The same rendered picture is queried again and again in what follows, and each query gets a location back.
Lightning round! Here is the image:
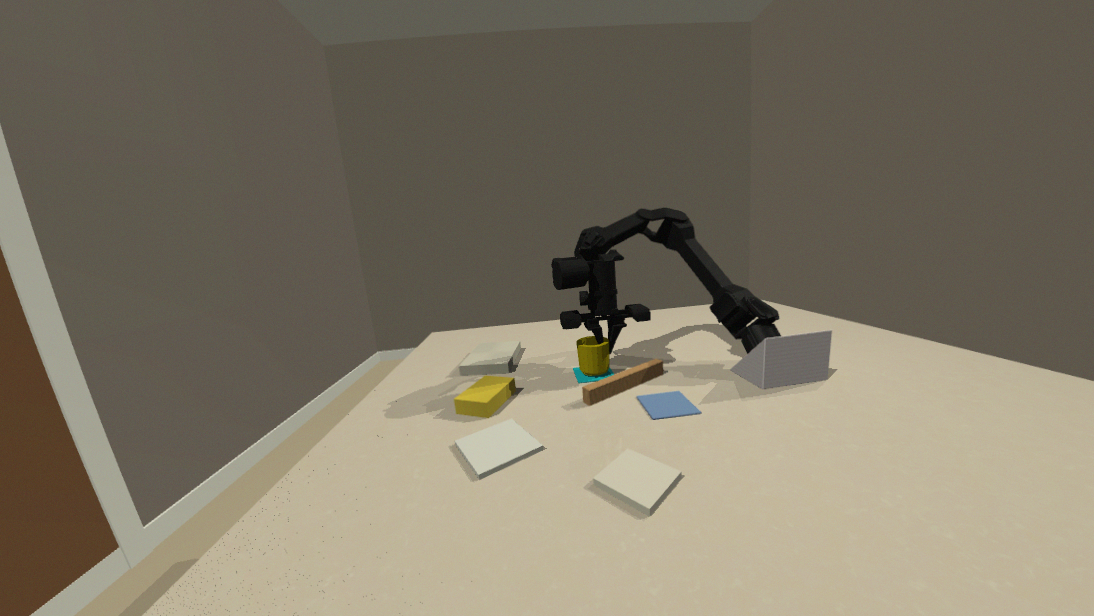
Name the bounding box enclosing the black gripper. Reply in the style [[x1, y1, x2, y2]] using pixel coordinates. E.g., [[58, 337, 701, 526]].
[[560, 283, 651, 355]]

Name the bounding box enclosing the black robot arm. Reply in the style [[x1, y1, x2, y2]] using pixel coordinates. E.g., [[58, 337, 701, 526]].
[[551, 208, 781, 353]]

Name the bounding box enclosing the yellow rectangular block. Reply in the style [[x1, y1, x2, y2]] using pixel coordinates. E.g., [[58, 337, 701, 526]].
[[454, 376, 516, 418]]

